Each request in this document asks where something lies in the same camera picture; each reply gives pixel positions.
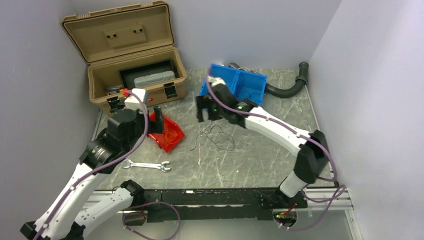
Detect grey case in toolbox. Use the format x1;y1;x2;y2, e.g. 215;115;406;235
133;70;175;88

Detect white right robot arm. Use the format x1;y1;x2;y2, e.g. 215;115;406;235
195;82;330;208

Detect silver open-end wrench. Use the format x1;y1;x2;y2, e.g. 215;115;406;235
121;159;172;173

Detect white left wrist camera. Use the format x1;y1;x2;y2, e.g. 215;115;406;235
123;88;148;111

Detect black wire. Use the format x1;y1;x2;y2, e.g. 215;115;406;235
190;120;237;153

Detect grey corrugated hose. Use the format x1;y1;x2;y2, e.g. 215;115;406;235
228;61;310;99

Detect yellow black tool in toolbox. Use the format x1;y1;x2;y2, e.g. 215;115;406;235
106;85;124;95

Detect red plastic bin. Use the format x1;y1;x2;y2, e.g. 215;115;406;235
148;114;185;153

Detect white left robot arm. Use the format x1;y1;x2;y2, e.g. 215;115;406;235
20;106;165;240

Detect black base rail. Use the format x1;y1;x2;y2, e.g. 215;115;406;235
127;187;308;223

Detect orange wires in red bin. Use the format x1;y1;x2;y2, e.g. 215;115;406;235
162;127;181;145

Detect tan plastic toolbox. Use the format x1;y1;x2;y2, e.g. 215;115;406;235
61;0;188;115

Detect blue plastic divided bin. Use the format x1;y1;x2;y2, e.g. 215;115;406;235
209;64;267;107

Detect black wires in blue bin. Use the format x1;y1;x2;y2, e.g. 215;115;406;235
236;71;266;102

